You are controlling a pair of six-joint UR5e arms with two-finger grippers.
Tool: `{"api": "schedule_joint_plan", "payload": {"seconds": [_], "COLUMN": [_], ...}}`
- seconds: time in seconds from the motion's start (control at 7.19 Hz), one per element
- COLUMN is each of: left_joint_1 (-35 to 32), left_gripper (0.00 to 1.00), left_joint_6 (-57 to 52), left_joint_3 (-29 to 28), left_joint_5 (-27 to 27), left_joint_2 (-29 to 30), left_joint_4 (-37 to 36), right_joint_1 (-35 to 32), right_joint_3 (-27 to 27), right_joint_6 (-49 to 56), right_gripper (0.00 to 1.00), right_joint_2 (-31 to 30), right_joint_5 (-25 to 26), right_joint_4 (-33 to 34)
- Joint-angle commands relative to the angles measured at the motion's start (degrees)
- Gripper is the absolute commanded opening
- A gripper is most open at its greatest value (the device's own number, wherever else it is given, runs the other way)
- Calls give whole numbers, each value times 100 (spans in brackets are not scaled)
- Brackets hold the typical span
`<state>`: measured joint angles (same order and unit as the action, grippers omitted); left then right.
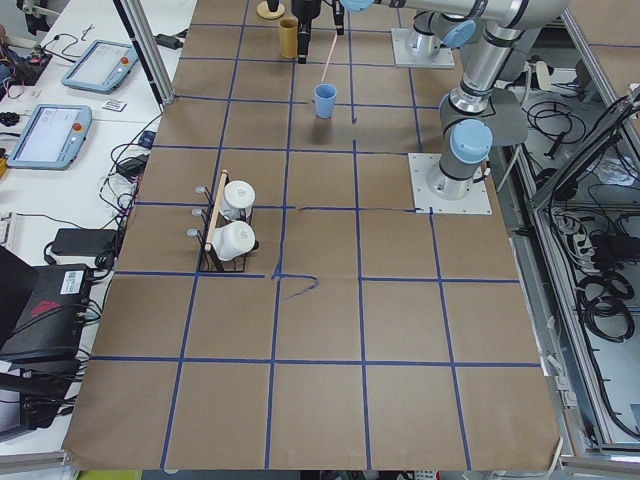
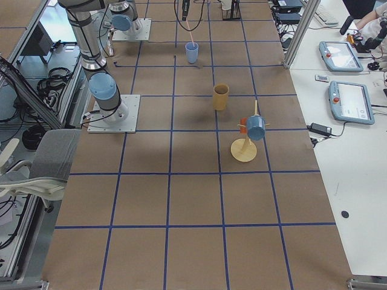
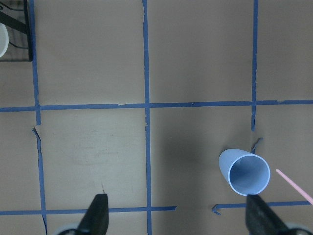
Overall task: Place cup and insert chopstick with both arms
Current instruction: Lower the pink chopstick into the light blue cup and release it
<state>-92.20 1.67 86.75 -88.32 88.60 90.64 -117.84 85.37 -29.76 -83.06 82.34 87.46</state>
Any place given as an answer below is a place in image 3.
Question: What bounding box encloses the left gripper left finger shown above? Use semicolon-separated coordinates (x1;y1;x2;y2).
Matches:
53;194;109;235

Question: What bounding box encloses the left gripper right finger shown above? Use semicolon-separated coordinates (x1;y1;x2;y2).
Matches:
246;194;313;235

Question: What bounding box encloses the light blue plastic cup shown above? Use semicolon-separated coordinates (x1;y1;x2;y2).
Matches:
219;149;270;196

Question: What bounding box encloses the pink chopstick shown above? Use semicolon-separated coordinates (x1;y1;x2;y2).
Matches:
275;169;313;205

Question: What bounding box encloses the white mug on rack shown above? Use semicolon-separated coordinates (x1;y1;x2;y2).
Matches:
0;23;9;57

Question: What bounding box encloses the black wire mug rack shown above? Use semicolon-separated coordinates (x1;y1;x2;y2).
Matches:
0;0;33;62

